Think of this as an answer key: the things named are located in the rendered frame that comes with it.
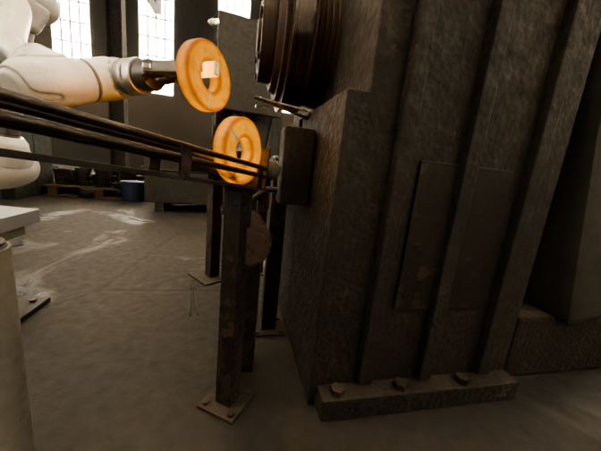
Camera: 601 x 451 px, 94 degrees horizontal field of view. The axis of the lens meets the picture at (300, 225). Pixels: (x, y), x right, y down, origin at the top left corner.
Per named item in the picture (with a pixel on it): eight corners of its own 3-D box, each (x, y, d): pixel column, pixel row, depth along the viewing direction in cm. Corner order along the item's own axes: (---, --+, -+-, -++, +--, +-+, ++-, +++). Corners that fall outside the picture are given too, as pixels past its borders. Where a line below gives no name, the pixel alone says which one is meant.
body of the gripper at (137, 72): (157, 95, 78) (182, 94, 75) (129, 86, 70) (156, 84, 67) (156, 66, 77) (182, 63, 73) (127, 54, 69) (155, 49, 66)
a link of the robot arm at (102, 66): (149, 97, 82) (109, 103, 72) (114, 99, 88) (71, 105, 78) (137, 54, 77) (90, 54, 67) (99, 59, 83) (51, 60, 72)
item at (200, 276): (214, 264, 183) (218, 151, 168) (237, 278, 166) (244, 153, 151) (182, 271, 168) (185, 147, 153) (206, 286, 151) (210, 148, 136)
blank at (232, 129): (246, 197, 69) (235, 195, 71) (268, 148, 75) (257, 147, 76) (214, 156, 56) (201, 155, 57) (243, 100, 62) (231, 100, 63)
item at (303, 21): (283, 121, 131) (293, 7, 121) (308, 101, 86) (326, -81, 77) (270, 119, 130) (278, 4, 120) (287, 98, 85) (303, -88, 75)
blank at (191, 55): (233, 60, 73) (223, 61, 74) (190, 21, 58) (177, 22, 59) (228, 121, 74) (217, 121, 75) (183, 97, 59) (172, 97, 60)
